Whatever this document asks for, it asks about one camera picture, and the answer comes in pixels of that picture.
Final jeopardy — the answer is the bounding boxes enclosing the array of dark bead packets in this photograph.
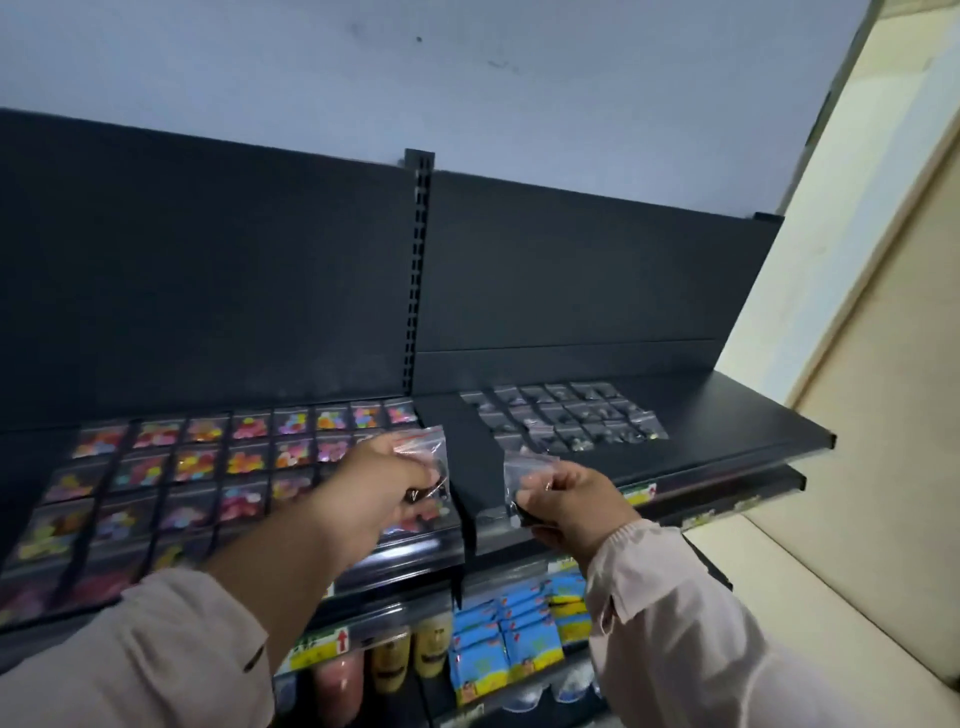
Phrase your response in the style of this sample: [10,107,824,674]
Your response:
[459,382,670,456]

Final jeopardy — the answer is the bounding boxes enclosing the black slotted upright post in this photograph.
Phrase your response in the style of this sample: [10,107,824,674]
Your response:
[402,148,436,399]

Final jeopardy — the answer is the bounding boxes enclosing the person's right forearm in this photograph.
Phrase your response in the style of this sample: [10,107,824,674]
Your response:
[583,519,852,728]

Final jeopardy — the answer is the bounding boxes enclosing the yellow price label red arrow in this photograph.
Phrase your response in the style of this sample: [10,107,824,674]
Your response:
[288,626,354,673]

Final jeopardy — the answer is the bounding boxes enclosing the stack of blue snack packets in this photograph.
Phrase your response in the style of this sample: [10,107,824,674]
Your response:
[448,579,565,708]

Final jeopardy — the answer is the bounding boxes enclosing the yellow drink bottle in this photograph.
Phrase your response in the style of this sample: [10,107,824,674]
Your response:
[370,631,414,696]
[412,615,453,681]

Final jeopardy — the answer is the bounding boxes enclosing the black metal shelving unit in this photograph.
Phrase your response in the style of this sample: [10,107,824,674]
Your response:
[0,107,838,728]

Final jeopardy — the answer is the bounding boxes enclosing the person's right hand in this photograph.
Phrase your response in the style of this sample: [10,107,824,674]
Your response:
[514,459,643,573]

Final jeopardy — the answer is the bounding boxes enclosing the array of colourful bead packets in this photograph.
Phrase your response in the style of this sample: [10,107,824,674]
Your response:
[0,399,451,630]

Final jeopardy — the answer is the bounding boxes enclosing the cream door panel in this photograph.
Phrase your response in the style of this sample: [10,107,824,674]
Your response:
[712,0,960,684]

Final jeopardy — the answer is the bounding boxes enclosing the person's left forearm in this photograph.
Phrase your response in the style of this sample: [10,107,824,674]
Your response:
[0,495,361,728]

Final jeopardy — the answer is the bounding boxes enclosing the clear zip bag dark beads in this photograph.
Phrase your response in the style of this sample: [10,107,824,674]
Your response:
[390,425,453,528]

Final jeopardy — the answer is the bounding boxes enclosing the clear lidded cup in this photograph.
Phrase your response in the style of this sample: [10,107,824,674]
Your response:
[551,663,601,710]

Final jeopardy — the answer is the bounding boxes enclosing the person's left hand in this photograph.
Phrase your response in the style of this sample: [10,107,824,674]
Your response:
[313,431,445,558]

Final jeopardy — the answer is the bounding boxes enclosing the small clear zip bag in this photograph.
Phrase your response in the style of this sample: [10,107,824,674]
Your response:
[502,450,561,531]

